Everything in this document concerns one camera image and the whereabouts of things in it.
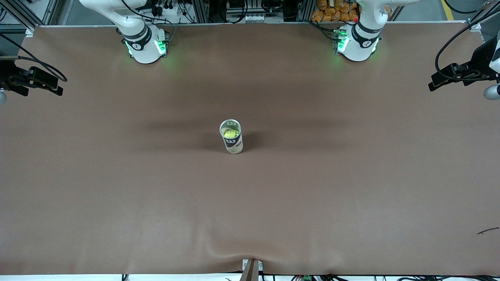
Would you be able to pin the brown table cover sheet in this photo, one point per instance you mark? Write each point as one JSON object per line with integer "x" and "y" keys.
{"x": 250, "y": 218}

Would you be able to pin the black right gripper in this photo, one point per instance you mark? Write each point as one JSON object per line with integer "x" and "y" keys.
{"x": 8, "y": 73}

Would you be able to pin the silver table corner bracket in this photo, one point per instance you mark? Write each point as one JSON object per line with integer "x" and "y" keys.
{"x": 30, "y": 32}
{"x": 475, "y": 27}

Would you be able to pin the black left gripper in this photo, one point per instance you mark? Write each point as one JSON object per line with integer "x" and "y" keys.
{"x": 480, "y": 58}

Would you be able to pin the yellow tennis ball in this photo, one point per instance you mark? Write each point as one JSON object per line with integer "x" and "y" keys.
{"x": 229, "y": 134}

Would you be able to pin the white terminal block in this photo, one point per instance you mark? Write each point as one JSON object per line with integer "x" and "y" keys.
{"x": 254, "y": 18}

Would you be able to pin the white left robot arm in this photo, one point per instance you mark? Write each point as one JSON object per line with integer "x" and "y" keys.
{"x": 357, "y": 50}

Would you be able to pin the white blue tennis ball can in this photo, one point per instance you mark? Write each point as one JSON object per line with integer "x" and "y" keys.
{"x": 234, "y": 147}

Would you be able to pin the white power strip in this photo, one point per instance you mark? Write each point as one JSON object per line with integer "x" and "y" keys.
{"x": 168, "y": 9}

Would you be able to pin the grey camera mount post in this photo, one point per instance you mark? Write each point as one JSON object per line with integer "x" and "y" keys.
{"x": 251, "y": 271}

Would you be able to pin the yellow floor tape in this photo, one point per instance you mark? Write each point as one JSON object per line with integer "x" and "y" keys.
{"x": 448, "y": 9}

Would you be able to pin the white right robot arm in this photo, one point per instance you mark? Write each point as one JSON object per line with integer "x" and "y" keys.
{"x": 144, "y": 50}

